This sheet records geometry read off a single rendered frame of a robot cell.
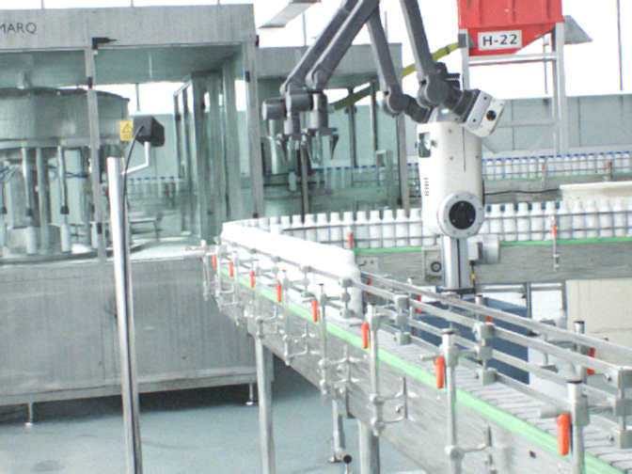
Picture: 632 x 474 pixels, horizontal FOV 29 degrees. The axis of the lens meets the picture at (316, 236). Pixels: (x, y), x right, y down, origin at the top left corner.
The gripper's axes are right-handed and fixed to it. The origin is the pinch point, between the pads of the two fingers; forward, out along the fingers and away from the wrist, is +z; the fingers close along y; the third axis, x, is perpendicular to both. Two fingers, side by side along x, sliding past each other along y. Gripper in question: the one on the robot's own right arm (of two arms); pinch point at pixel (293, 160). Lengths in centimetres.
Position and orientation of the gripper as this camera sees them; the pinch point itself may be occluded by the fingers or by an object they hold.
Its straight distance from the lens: 423.0
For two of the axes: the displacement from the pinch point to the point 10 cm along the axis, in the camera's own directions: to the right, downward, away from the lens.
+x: 2.2, 0.4, -9.8
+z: 0.5, 10.0, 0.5
